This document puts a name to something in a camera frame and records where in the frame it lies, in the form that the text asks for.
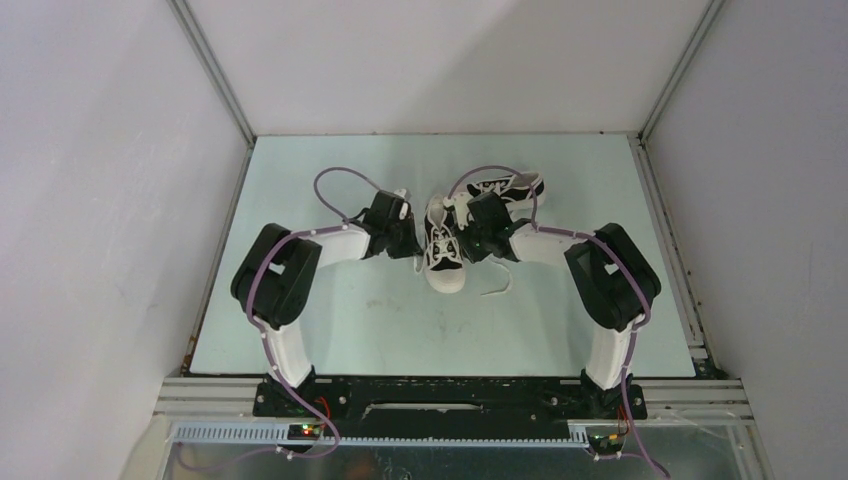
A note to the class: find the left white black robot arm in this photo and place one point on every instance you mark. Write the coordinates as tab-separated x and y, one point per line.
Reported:
274	281

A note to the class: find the grey slotted cable duct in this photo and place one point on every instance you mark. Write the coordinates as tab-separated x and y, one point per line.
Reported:
278	434

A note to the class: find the controller board with leds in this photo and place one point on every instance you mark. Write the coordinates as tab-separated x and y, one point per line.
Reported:
304	432
604	446

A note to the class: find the black white sneaker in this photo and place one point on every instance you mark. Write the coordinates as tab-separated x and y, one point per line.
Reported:
441	263
518	191

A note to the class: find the aluminium front frame rail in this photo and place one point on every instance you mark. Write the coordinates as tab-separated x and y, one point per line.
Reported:
683	399

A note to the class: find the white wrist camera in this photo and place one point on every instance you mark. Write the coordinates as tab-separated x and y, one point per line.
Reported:
458	205
403	205

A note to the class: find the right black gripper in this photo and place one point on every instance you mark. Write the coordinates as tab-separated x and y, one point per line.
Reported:
472	254

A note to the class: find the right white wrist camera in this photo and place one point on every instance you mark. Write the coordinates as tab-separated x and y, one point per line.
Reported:
458	205

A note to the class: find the right controller board with LEDs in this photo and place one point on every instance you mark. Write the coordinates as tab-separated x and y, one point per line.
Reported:
604	446

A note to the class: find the left controller board with LEDs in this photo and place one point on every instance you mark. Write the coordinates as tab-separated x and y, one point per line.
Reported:
304	432

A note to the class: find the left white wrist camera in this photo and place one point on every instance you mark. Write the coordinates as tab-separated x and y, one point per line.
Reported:
403	205

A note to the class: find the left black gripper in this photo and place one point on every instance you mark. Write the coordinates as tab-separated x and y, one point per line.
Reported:
412	247

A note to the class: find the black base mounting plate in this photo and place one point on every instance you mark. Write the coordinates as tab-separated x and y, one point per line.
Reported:
449	407

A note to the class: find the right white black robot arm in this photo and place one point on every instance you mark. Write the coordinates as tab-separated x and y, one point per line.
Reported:
615	282

